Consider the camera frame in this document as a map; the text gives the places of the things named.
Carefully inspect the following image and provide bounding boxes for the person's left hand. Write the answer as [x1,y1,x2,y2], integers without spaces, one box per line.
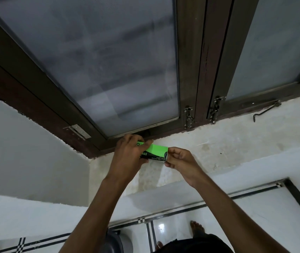
[105,134,154,180]

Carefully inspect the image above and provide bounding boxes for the person's right hand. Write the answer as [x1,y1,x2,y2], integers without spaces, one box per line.
[164,147,206,188]

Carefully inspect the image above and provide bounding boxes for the green and black bag roll packet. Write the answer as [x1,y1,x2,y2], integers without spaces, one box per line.
[136,141,169,163]

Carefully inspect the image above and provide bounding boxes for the person's left forearm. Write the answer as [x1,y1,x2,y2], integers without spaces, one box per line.
[57,176,129,253]

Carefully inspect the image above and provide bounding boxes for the person's right forearm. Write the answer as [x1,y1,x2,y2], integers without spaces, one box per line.
[189,172,290,253]

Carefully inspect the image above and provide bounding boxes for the metal window latch bolt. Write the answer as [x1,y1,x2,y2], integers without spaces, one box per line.
[183,106,195,130]
[208,96,226,124]

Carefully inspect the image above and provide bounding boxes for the person's right foot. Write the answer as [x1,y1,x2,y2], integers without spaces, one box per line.
[190,220,206,238]

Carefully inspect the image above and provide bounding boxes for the silver window hinge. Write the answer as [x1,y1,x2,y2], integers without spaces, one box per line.
[63,125,91,140]

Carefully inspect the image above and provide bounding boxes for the white stone window sill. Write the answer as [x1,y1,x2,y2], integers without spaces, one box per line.
[88,88,300,202]

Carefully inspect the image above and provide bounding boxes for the person's black shorts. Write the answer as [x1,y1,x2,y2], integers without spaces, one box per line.
[153,233,235,253]

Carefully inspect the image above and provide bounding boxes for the grey plastic bin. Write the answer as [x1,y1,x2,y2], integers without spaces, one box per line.
[105,228,132,253]

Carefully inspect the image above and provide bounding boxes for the dark metal window stay hook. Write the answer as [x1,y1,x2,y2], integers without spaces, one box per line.
[253,101,282,122]

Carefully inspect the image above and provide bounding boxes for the large frosted glass window pane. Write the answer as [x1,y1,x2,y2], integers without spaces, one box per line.
[0,0,180,137]

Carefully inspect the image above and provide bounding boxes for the narrow frosted glass window pane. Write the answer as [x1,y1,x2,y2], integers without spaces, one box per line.
[226,0,300,101]

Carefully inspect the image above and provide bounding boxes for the brown wooden window frame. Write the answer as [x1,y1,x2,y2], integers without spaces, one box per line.
[0,0,300,159]

